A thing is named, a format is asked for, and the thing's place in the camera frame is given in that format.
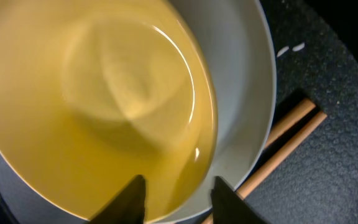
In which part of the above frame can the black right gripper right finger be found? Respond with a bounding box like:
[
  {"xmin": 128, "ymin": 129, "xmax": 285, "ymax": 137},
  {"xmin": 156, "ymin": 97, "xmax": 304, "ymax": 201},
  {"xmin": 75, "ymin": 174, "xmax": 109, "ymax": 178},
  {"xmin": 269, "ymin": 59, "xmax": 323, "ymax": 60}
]
[{"xmin": 210, "ymin": 176, "xmax": 267, "ymax": 224}]

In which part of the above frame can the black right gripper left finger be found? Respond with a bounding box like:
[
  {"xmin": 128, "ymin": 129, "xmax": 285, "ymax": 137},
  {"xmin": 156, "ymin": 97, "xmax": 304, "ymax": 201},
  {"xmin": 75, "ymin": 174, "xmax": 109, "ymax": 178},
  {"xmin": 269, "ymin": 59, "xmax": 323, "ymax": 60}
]
[{"xmin": 88, "ymin": 175, "xmax": 147, "ymax": 224}]

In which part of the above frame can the yellow bowl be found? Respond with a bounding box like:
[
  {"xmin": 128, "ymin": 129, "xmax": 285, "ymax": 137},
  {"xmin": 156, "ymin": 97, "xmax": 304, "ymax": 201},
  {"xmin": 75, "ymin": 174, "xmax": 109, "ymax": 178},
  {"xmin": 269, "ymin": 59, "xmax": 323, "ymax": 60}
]
[{"xmin": 0, "ymin": 1, "xmax": 218, "ymax": 222}]

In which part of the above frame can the wooden chopstick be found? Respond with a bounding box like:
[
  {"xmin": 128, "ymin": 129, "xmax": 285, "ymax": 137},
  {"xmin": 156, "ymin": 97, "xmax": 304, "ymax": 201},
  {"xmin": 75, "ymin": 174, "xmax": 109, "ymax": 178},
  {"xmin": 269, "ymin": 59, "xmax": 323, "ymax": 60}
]
[
  {"xmin": 204, "ymin": 111, "xmax": 327, "ymax": 224},
  {"xmin": 265, "ymin": 98, "xmax": 316, "ymax": 149}
]

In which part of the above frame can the grey round plate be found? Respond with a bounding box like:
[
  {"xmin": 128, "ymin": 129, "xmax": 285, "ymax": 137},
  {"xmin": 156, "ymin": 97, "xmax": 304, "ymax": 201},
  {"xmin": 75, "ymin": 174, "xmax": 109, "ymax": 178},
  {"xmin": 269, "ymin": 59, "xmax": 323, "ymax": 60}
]
[{"xmin": 0, "ymin": 0, "xmax": 278, "ymax": 224}]

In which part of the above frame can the round black tray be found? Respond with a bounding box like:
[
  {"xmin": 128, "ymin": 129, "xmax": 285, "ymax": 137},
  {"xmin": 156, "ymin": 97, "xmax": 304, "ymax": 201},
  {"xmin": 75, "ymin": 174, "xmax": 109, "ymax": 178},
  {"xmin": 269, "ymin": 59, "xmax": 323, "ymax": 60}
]
[{"xmin": 0, "ymin": 0, "xmax": 358, "ymax": 224}]

